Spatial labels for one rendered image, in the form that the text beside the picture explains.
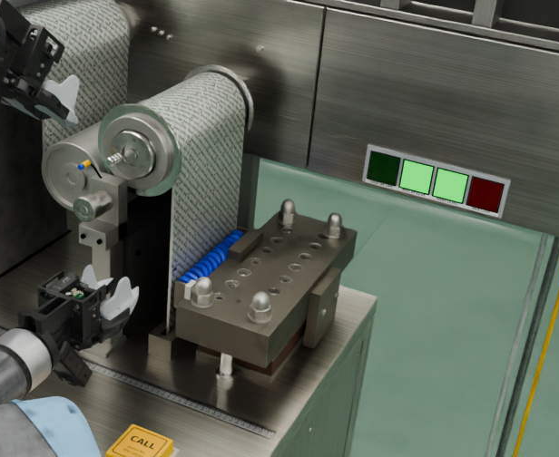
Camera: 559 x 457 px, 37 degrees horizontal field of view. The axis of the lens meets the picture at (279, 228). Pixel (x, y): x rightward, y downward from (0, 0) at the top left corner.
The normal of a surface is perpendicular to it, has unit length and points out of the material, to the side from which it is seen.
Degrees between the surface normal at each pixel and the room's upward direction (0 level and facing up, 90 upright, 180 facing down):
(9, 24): 90
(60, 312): 90
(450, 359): 0
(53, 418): 5
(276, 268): 0
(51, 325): 90
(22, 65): 50
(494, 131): 90
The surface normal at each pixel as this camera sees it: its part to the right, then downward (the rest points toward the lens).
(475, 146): -0.41, 0.40
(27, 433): 0.21, -0.70
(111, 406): 0.09, -0.88
